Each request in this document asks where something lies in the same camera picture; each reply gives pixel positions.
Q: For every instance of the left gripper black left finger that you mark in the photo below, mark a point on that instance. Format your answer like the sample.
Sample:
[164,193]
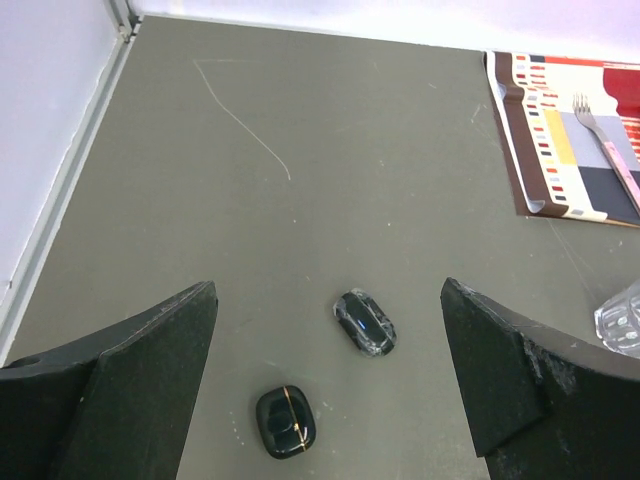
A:
[114,404]

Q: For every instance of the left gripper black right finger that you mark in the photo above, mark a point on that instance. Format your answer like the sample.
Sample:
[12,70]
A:
[540,403]

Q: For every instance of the colourful patchwork placemat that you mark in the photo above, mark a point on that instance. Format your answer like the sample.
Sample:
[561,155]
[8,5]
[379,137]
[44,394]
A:
[555,166]

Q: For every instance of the black marbled earbud charging case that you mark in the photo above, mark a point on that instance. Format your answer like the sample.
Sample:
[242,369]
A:
[365,323]

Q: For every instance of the clear plastic cup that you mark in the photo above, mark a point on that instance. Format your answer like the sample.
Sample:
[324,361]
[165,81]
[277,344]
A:
[617,322]

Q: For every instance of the pink-handled metal fork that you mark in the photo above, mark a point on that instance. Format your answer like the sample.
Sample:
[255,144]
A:
[583,113]

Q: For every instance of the glossy black gold-striped earbud case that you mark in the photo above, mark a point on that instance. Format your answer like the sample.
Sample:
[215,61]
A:
[285,422]

